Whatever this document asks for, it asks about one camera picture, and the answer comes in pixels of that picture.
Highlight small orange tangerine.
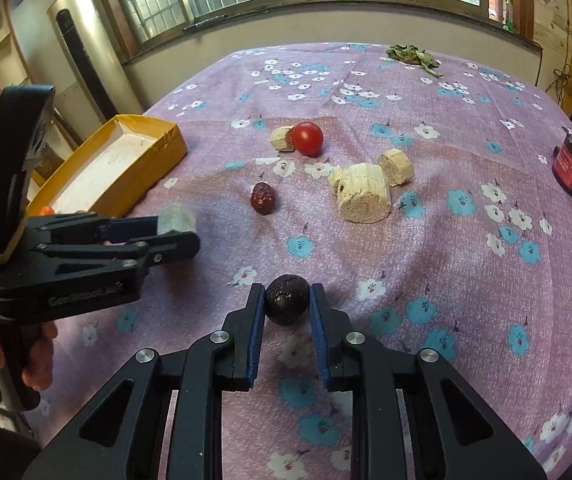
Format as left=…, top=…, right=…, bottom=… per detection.
left=39, top=205, right=55, bottom=217

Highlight dark passion fruit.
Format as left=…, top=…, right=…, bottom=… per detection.
left=264, top=274, right=310, bottom=326

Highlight red jujube date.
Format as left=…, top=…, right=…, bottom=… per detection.
left=250, top=182, right=277, bottom=216

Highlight large sugarcane chunk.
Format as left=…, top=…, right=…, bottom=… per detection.
left=337, top=162, right=391, bottom=224

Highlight small sugarcane piece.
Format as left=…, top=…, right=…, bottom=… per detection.
left=328, top=166, right=343, bottom=196

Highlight medium sugarcane piece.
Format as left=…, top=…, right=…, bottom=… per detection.
left=377, top=148, right=415, bottom=186

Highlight white sugarcane chunk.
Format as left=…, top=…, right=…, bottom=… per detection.
left=157, top=204, right=197, bottom=235

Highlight dark wooden chair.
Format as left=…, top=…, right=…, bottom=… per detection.
left=32, top=107, right=84, bottom=188

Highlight yellow rimmed white tray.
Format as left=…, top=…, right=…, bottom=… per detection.
left=28, top=114, right=187, bottom=217

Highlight champagne tower air conditioner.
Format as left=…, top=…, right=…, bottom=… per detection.
left=47, top=0, right=144, bottom=120

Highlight sugarcane piece by tomato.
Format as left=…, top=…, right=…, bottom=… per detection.
left=269, top=126, right=295, bottom=153

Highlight purple floral tablecloth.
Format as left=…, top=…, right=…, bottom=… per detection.
left=28, top=44, right=572, bottom=479

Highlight red tomato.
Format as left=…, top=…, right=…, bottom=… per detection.
left=291, top=122, right=324, bottom=157

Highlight dried green leaves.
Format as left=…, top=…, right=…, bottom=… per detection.
left=387, top=44, right=442, bottom=78

